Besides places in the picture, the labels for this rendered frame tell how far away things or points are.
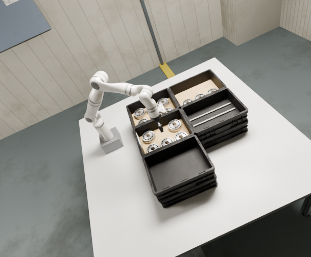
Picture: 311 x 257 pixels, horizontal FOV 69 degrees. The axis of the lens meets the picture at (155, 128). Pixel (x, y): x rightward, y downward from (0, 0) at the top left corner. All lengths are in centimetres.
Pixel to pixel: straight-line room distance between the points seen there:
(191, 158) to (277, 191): 55
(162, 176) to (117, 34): 260
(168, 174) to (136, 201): 32
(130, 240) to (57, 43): 287
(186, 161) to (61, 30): 268
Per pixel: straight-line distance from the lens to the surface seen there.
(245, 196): 157
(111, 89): 141
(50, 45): 371
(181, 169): 155
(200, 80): 208
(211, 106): 187
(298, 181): 165
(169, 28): 390
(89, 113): 174
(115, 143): 196
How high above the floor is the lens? 213
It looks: 45 degrees down
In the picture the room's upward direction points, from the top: 25 degrees counter-clockwise
